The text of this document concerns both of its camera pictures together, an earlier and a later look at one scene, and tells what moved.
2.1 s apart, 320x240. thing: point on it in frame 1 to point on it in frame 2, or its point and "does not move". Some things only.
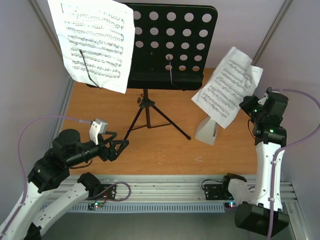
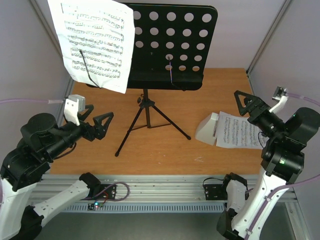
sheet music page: [233, 79] to [233, 131]
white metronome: [206, 131] does not move
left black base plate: [110, 193] does not move
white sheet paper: [104, 30] does not move
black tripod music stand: [171, 44] does not move
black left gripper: [112, 154] to [92, 133]
